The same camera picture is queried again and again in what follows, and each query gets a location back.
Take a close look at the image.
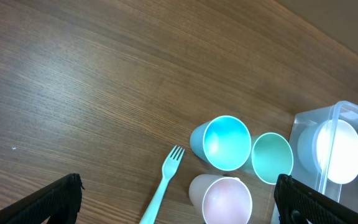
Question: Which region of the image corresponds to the pink plastic cup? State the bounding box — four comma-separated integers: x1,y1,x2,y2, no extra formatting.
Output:
189,174,253,224

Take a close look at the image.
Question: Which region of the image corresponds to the clear plastic container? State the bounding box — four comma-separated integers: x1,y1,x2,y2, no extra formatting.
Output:
270,100,358,224

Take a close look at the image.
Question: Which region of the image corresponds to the white plastic bowl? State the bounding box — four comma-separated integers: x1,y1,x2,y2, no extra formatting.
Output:
297,119,358,184

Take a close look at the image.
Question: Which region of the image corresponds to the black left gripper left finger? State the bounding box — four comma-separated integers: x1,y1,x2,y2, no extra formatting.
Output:
0,173,83,224

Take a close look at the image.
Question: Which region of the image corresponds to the green plastic cup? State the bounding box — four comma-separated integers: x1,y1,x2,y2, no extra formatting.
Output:
239,132,294,185

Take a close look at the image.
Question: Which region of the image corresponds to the blue plastic cup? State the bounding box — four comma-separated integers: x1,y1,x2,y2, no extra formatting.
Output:
190,115,251,171

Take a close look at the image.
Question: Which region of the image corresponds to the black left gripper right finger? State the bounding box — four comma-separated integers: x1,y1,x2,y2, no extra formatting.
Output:
274,174,358,224

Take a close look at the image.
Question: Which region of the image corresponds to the green plastic fork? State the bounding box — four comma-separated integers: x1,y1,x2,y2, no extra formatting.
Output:
139,145,185,224

